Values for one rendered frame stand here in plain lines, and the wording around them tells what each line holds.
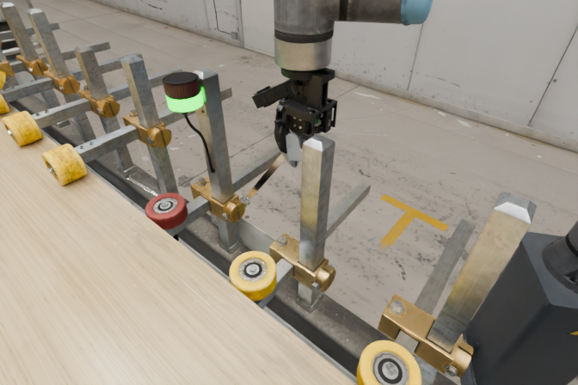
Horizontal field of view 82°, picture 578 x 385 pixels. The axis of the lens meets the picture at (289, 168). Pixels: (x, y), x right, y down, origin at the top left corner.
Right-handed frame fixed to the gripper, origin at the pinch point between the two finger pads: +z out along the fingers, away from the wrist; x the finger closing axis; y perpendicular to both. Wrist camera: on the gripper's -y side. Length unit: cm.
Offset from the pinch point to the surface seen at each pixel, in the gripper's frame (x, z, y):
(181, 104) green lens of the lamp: -14.8, -14.3, -11.6
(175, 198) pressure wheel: -17.4, 8.5, -17.7
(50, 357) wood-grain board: -47.2, 9.1, -4.7
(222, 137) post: -7.3, -4.0, -12.0
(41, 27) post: -9, -13, -87
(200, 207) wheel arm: -12.7, 13.5, -16.2
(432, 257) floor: 87, 99, 23
